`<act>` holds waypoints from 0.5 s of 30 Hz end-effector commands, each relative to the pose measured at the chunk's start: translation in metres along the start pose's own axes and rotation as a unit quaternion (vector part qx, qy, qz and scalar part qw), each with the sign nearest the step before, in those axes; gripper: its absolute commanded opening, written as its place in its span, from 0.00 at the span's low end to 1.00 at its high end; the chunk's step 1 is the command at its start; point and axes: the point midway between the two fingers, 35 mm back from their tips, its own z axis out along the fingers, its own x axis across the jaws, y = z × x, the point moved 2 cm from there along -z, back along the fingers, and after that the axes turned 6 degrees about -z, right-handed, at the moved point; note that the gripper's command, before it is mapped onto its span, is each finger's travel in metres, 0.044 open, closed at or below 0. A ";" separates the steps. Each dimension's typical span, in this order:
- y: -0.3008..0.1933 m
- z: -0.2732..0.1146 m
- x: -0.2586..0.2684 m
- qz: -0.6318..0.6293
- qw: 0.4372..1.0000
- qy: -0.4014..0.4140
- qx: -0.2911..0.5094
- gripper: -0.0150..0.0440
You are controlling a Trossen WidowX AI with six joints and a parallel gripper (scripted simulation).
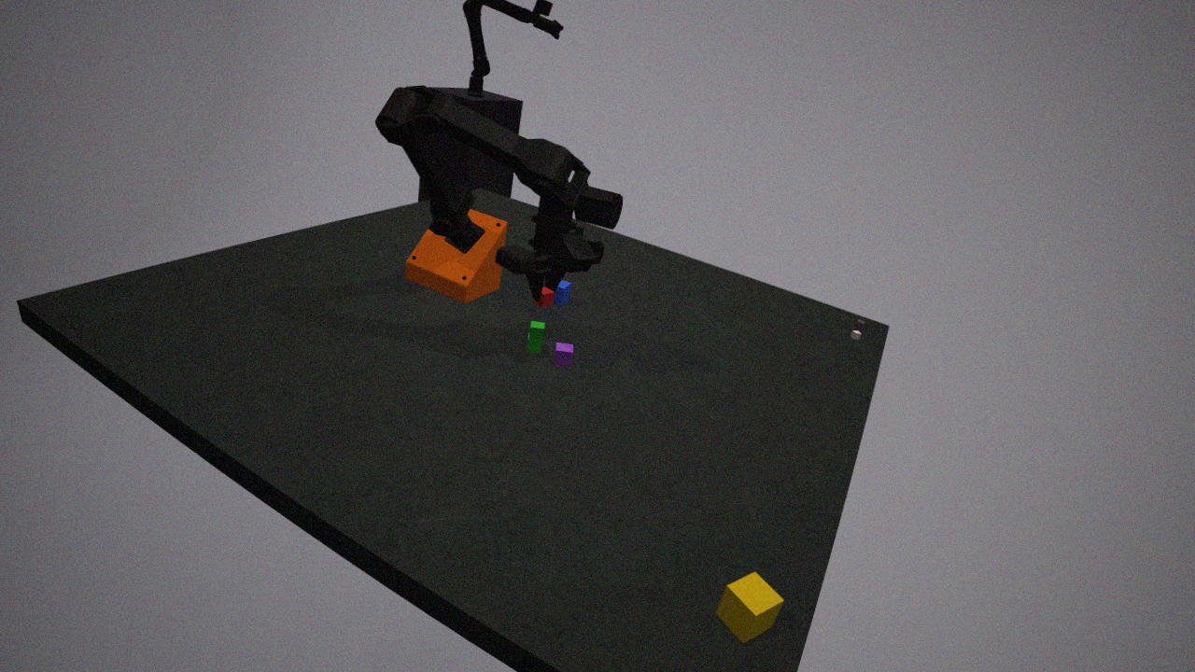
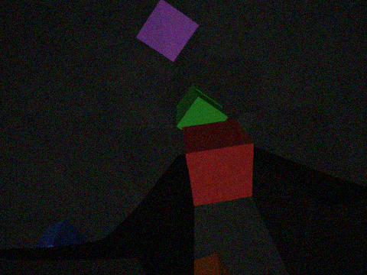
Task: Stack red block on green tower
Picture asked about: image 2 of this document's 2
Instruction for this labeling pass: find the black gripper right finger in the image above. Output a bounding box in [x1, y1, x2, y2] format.
[252, 147, 367, 275]

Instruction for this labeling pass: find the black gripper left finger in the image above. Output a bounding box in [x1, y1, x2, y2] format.
[0, 154, 195, 275]

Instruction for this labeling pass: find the purple square block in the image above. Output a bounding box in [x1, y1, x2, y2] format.
[137, 0, 198, 62]

